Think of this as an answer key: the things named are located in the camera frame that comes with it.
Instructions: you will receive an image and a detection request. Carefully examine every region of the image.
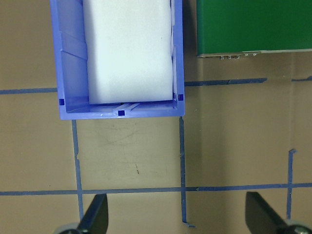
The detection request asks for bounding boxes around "green belt conveyor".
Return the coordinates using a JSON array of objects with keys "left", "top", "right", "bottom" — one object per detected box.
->
[{"left": 196, "top": 0, "right": 312, "bottom": 60}]

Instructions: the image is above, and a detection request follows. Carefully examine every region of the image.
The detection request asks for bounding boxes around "blue plastic bin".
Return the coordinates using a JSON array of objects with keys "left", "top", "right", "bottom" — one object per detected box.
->
[{"left": 49, "top": 0, "right": 186, "bottom": 121}]

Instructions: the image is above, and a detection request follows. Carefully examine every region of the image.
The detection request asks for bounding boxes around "white foam liner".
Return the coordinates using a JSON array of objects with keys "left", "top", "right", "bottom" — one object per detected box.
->
[{"left": 82, "top": 0, "right": 176, "bottom": 105}]

